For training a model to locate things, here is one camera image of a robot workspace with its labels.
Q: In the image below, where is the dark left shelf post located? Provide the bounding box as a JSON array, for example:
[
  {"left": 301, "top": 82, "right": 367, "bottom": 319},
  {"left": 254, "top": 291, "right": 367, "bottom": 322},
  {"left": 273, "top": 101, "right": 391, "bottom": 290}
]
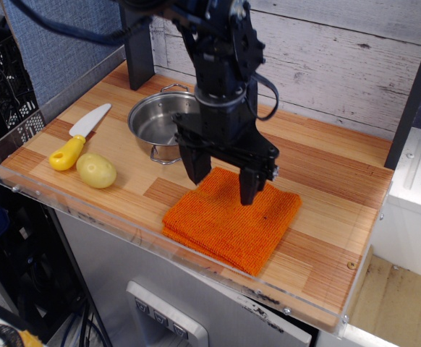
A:
[{"left": 119, "top": 1, "right": 155, "bottom": 90}]

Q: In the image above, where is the clear acrylic table guard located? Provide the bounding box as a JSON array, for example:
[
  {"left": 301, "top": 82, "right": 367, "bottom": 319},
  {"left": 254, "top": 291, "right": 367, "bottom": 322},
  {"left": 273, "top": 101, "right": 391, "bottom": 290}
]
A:
[{"left": 0, "top": 62, "right": 392, "bottom": 346}]

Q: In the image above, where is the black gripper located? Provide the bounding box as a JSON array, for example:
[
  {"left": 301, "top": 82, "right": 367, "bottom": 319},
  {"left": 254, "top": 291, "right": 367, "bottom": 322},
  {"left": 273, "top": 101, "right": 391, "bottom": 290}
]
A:
[{"left": 172, "top": 92, "right": 279, "bottom": 206}]

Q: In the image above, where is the orange knitted towel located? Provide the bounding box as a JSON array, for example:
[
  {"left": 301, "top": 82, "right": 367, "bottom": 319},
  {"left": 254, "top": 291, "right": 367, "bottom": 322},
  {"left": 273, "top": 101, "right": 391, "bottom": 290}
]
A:
[{"left": 163, "top": 168, "right": 302, "bottom": 276}]

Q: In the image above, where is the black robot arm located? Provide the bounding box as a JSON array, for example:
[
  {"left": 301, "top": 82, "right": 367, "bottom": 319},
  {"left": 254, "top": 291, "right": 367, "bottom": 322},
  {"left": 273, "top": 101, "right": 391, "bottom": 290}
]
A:
[{"left": 121, "top": 1, "right": 279, "bottom": 205}]

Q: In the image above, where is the yellow toy potato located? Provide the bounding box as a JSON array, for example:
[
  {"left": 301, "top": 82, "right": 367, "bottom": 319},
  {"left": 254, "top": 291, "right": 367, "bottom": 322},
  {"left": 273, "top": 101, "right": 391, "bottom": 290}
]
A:
[{"left": 76, "top": 153, "right": 117, "bottom": 189}]

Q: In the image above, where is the black plastic crate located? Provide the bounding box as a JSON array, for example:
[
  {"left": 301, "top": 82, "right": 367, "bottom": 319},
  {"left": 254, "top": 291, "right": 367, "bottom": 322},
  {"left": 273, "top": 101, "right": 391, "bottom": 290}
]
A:
[{"left": 0, "top": 37, "right": 38, "bottom": 129}]

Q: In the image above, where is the dark right shelf post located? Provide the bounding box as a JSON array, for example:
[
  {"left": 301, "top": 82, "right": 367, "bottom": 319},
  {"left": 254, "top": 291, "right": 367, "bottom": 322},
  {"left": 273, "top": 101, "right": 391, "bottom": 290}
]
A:
[{"left": 384, "top": 62, "right": 421, "bottom": 170}]

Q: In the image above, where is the yellow handled toy knife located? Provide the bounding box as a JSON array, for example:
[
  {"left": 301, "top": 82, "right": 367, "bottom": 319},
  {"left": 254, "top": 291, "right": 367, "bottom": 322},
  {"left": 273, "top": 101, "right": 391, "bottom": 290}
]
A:
[{"left": 48, "top": 103, "right": 112, "bottom": 171}]

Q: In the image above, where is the stainless steel pot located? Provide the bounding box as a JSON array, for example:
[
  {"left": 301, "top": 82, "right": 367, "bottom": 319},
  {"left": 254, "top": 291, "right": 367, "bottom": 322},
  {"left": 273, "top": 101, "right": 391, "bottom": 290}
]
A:
[{"left": 127, "top": 83, "right": 199, "bottom": 166}]

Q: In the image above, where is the yellow object bottom left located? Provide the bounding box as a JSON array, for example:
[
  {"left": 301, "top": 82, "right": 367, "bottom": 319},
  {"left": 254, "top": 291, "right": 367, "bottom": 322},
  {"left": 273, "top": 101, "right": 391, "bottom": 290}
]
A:
[{"left": 18, "top": 330, "right": 46, "bottom": 347}]

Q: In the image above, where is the dark shelf post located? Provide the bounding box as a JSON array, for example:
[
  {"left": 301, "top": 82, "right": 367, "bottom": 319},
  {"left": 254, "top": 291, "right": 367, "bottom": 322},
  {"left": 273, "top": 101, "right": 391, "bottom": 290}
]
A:
[
  {"left": 384, "top": 62, "right": 421, "bottom": 170},
  {"left": 119, "top": 1, "right": 155, "bottom": 90}
]

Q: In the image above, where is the white toy sink unit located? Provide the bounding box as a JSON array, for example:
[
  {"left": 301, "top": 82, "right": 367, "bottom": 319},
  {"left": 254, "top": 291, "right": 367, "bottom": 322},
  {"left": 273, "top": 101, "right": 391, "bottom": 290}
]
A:
[{"left": 386, "top": 126, "right": 421, "bottom": 218}]

